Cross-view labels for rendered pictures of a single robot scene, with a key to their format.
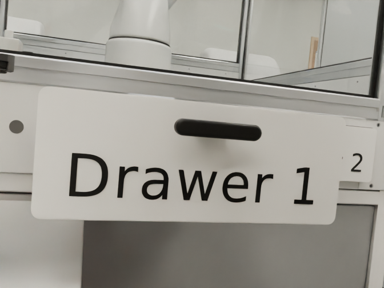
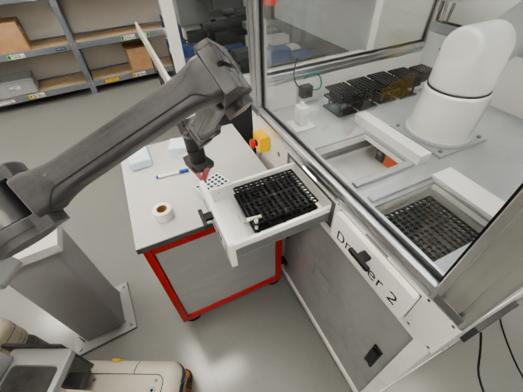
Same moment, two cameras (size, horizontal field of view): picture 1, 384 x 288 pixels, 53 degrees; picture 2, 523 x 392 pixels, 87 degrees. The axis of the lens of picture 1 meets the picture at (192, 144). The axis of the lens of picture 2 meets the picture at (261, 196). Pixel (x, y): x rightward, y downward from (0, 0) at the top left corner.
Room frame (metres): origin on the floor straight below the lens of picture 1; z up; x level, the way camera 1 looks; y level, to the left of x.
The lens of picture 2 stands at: (0.42, -0.58, 1.53)
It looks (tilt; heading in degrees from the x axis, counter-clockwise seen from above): 45 degrees down; 82
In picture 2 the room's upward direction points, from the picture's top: 3 degrees counter-clockwise
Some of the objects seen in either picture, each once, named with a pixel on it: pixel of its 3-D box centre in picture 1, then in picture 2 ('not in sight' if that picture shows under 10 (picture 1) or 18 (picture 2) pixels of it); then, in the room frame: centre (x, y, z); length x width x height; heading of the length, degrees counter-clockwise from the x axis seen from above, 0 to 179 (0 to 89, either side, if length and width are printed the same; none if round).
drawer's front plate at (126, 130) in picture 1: (202, 162); (216, 220); (0.36, -0.01, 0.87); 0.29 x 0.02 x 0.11; 105
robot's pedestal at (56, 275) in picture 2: not in sight; (68, 284); (-0.38, 0.18, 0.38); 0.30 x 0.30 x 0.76; 19
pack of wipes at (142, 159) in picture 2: not in sight; (138, 155); (0.02, 0.53, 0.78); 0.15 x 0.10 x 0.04; 106
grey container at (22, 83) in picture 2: not in sight; (16, 84); (-1.99, 3.21, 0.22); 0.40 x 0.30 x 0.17; 19
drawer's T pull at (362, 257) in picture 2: not in sight; (362, 257); (0.72, -0.24, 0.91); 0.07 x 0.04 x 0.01; 105
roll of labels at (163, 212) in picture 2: not in sight; (163, 212); (0.15, 0.15, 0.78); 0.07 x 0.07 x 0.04
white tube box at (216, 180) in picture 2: not in sight; (212, 187); (0.34, 0.25, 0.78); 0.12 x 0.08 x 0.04; 37
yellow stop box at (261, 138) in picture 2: not in sight; (260, 141); (0.56, 0.39, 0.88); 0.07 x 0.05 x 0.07; 105
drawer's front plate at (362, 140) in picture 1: (309, 150); (367, 260); (0.75, -0.23, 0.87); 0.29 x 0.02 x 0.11; 105
